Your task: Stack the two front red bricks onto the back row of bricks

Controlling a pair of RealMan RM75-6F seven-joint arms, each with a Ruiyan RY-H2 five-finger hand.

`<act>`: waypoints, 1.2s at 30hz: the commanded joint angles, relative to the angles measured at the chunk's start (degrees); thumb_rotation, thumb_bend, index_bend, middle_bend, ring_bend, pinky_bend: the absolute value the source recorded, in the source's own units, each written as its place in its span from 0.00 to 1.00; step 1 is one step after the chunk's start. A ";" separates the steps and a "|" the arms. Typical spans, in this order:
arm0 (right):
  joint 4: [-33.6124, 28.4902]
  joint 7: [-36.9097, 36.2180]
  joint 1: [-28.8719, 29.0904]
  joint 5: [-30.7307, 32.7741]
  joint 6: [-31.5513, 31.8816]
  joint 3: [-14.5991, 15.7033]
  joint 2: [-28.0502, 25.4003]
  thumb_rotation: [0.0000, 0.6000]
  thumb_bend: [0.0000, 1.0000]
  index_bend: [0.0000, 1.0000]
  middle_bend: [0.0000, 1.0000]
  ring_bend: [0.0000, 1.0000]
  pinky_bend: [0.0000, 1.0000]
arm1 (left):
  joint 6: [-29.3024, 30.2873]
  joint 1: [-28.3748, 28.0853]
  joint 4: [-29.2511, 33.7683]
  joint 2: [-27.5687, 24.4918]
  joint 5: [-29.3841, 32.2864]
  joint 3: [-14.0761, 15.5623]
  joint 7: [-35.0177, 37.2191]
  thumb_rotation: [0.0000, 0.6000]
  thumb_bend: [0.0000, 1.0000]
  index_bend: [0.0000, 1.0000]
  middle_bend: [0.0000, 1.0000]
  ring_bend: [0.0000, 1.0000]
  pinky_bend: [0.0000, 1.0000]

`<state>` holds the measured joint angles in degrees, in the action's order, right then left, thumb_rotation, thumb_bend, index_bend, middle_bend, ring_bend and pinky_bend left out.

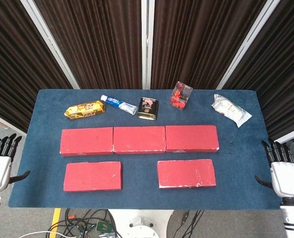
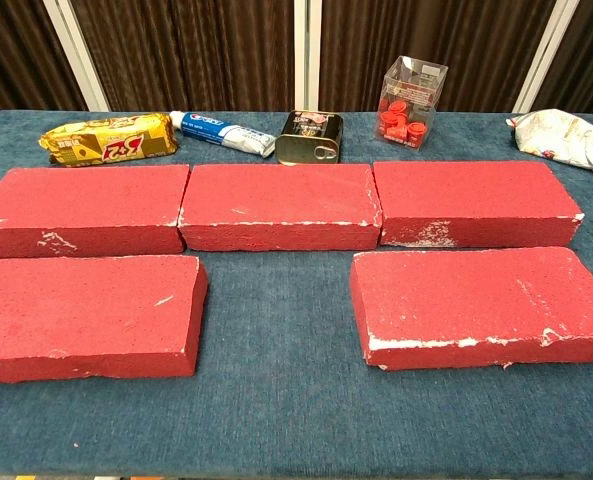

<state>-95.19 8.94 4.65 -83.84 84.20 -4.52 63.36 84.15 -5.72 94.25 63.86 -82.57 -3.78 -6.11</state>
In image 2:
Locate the red foam brick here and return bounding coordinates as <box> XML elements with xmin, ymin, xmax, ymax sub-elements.
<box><xmin>372</xmin><ymin>159</ymin><xmax>586</xmax><ymax>249</ymax></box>
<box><xmin>0</xmin><ymin>253</ymin><xmax>210</xmax><ymax>386</ymax></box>
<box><xmin>177</xmin><ymin>163</ymin><xmax>383</xmax><ymax>252</ymax></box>
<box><xmin>349</xmin><ymin>245</ymin><xmax>593</xmax><ymax>372</ymax></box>
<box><xmin>0</xmin><ymin>164</ymin><xmax>191</xmax><ymax>259</ymax></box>

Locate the gold black tin can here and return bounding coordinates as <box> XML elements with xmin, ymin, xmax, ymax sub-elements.
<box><xmin>274</xmin><ymin>110</ymin><xmax>345</xmax><ymax>166</ymax></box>

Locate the blue white toothpaste tube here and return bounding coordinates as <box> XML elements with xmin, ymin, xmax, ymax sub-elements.
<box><xmin>169</xmin><ymin>110</ymin><xmax>276</xmax><ymax>159</ymax></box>

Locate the clear box of red caps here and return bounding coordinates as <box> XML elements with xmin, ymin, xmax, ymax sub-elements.
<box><xmin>374</xmin><ymin>55</ymin><xmax>450</xmax><ymax>151</ymax></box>

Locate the gold biscuit pack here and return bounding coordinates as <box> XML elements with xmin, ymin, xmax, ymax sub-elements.
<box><xmin>38</xmin><ymin>112</ymin><xmax>180</xmax><ymax>167</ymax></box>

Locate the crumpled white snack bag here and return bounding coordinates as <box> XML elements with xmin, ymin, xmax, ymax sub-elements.
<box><xmin>505</xmin><ymin>108</ymin><xmax>593</xmax><ymax>174</ymax></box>

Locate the white partition post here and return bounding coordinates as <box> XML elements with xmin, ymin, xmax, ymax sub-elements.
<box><xmin>293</xmin><ymin>0</ymin><xmax>322</xmax><ymax>113</ymax></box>
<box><xmin>43</xmin><ymin>0</ymin><xmax>111</xmax><ymax>113</ymax></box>
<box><xmin>513</xmin><ymin>0</ymin><xmax>583</xmax><ymax>114</ymax></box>

